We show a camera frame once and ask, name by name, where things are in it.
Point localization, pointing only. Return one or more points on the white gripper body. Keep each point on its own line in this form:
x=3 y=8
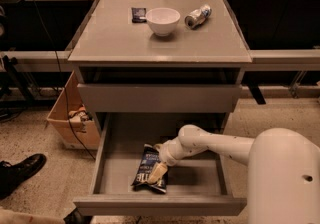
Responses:
x=167 y=158

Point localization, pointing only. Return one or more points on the blue chip bag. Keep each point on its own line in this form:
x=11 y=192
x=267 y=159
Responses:
x=149 y=157

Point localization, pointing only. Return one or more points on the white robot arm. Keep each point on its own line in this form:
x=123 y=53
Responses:
x=283 y=170

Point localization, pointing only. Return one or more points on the open middle drawer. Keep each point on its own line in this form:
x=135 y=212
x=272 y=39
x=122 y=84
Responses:
x=197 y=186

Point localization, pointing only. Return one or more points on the closed upper drawer front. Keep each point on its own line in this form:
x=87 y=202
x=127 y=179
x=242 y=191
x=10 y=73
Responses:
x=159 y=98

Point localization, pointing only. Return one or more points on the grey drawer cabinet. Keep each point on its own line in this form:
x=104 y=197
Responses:
x=114 y=50

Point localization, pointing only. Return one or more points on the cardboard box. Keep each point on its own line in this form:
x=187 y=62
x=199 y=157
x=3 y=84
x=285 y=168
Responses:
x=71 y=120

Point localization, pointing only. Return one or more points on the white bowl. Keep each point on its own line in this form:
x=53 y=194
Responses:
x=162 y=21

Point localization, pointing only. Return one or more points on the small dark blue packet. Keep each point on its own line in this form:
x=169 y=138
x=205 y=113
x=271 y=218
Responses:
x=138 y=15

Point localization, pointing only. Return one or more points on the crushed silver can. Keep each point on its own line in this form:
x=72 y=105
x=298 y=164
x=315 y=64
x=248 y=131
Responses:
x=198 y=16

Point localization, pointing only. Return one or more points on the black shoe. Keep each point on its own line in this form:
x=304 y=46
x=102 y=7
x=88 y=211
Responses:
x=12 y=176

